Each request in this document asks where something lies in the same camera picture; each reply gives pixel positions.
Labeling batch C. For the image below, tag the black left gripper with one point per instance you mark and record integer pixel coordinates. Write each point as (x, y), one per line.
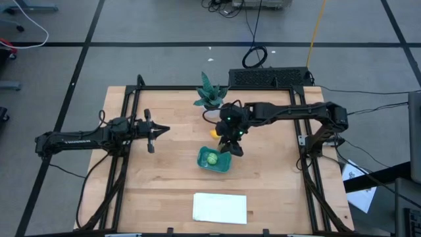
(144, 130)

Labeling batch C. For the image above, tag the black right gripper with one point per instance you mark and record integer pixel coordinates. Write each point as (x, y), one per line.
(230, 131)

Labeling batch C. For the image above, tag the teal plastic tupperware container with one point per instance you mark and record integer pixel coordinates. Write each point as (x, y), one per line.
(222, 164)

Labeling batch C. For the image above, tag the yellow toy lemon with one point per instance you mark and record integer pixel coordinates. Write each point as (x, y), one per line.
(214, 134)

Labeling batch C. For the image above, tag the green toy lime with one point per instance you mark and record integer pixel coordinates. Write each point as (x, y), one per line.
(212, 158)

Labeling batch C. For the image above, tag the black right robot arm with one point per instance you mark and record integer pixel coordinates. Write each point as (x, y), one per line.
(289, 110)

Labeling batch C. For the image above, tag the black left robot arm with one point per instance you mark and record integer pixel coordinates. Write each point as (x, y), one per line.
(75, 141)

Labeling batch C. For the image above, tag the snake plant in white pot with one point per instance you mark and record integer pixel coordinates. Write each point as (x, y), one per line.
(210, 95)

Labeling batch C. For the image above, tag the white folded cloth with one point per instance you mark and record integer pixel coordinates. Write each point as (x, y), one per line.
(219, 208)

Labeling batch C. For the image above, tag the white paper sheet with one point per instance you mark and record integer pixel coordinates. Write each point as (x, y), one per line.
(360, 199)

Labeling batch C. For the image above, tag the grey equipment box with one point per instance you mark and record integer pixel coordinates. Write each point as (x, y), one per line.
(263, 3)

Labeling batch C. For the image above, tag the black beam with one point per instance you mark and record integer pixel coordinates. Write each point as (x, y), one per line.
(378, 177)

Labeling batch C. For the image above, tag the grey chair base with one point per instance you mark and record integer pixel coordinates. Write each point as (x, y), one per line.
(33, 7)

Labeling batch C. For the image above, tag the grey cabinet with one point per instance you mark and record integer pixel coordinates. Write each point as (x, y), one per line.
(415, 138)

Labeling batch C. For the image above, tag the black keyboard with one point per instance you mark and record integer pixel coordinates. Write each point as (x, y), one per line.
(413, 224)

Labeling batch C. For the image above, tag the black metal table frame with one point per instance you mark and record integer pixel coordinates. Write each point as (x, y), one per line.
(164, 88)

